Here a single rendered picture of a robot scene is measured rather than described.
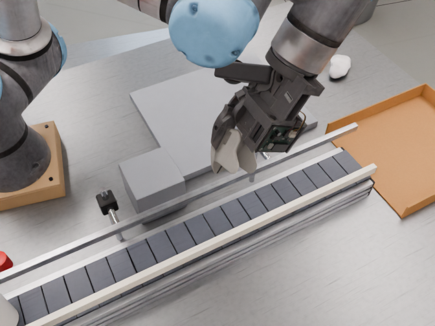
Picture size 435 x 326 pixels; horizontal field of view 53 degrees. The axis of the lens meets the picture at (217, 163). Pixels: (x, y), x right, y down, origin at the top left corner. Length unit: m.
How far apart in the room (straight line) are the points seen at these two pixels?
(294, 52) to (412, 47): 2.40
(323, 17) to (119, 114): 0.69
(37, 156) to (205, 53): 0.59
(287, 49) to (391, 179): 0.54
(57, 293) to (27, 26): 0.46
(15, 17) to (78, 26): 2.16
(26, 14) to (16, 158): 0.27
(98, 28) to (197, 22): 2.54
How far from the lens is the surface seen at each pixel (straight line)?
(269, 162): 0.82
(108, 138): 1.06
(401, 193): 1.00
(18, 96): 0.88
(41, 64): 0.90
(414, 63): 2.80
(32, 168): 0.96
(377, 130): 1.11
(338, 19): 0.54
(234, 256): 0.83
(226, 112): 0.60
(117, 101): 1.14
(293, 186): 0.89
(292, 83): 0.56
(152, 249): 0.81
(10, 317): 0.79
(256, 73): 0.60
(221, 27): 0.40
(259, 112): 0.57
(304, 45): 0.54
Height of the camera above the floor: 1.59
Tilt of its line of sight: 51 degrees down
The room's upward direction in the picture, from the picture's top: straight up
